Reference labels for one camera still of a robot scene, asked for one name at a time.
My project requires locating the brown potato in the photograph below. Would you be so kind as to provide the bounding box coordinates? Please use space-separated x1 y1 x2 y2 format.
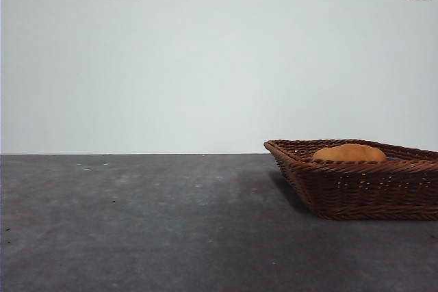
311 144 387 163

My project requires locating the brown wicker basket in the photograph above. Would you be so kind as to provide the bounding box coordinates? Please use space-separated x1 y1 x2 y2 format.
263 139 438 222

